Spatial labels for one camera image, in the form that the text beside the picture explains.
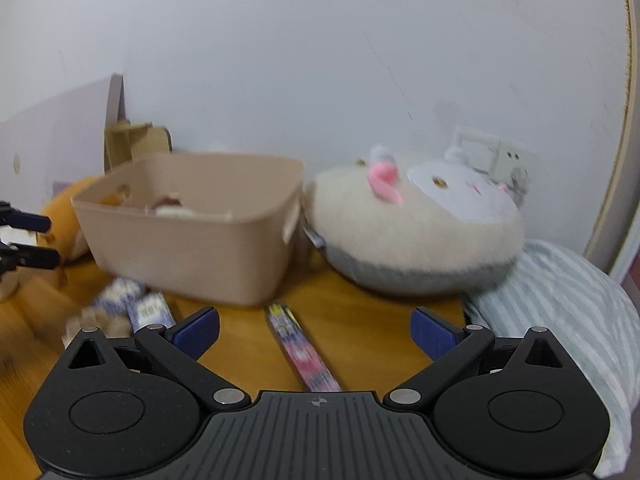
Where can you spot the white patterned wardrobe door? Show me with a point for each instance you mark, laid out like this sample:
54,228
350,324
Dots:
620,170

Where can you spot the cream cat plush cushion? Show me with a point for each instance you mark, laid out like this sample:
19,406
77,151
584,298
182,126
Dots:
410,230

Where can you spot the long dark printed box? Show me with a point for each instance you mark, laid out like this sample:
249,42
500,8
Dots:
302,350

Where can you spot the beige plastic container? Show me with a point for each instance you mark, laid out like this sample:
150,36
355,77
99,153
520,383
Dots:
200,255

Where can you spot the brown squirrel plush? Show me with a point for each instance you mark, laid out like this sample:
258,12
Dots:
165,203

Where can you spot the clear plastic packet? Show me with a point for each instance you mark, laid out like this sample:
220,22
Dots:
95,327

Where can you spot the brown cardboard piece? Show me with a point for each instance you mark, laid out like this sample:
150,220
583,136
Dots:
142,145

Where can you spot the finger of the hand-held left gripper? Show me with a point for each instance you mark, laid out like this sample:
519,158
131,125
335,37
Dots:
27,221
35,257

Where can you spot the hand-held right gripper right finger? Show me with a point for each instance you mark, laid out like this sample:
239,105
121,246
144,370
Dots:
432,334

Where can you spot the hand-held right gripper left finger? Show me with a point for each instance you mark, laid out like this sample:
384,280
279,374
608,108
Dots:
197,334

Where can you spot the orange hamster plush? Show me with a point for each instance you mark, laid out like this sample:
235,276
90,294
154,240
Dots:
67,220

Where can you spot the white wall socket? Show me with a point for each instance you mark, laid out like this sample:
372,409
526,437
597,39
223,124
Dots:
495,160

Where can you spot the blue white patterned packet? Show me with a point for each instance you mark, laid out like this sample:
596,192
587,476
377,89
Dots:
117,297
150,315

